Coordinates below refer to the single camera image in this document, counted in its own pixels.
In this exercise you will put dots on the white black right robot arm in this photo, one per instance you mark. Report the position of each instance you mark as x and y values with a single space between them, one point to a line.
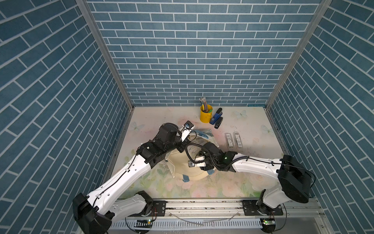
293 182

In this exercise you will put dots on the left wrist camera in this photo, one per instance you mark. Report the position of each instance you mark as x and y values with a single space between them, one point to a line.
186 130

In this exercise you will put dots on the clear compass set case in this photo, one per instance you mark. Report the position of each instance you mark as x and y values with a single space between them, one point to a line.
229 140

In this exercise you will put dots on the black stapler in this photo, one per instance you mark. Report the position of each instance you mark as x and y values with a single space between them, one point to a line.
218 122

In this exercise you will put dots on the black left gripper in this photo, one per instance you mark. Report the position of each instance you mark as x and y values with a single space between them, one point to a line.
183 145

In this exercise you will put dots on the yellow pencil cup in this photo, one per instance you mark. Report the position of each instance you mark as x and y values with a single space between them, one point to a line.
205 117

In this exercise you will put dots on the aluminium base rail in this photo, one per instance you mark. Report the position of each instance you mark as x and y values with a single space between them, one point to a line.
139 215

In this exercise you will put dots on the cream canvas tote bag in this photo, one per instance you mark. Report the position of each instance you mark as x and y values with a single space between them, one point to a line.
192 168

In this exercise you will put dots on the blue stapler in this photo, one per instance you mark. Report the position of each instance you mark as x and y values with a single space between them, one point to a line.
216 116

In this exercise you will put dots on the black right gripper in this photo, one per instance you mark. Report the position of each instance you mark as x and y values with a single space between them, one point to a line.
206 167

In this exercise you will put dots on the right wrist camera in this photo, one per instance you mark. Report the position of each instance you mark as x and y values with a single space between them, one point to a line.
198 162

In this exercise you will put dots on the pencils in cup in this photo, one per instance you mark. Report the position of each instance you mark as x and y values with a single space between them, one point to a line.
204 104

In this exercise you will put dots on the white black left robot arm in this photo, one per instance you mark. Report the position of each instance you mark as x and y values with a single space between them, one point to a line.
122 181

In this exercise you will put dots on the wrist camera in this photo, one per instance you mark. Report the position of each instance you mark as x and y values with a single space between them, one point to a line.
198 162
186 130

